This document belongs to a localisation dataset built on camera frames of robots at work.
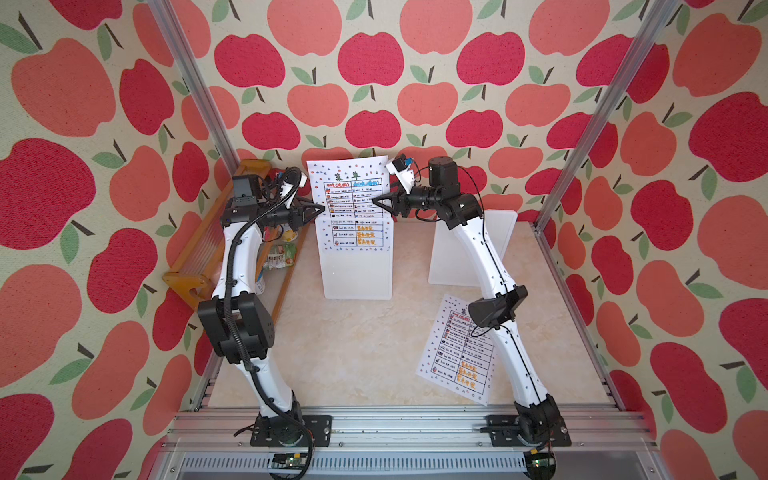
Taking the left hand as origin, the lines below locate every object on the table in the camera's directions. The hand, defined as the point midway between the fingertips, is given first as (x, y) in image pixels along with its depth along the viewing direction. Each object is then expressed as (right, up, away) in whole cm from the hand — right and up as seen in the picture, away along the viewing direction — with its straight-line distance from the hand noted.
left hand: (323, 210), depth 80 cm
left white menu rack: (+8, -13, +11) cm, 19 cm away
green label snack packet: (-21, -13, +28) cm, 37 cm away
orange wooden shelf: (-29, -18, -7) cm, 35 cm away
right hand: (+15, +3, 0) cm, 15 cm away
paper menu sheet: (+39, -42, +8) cm, 58 cm away
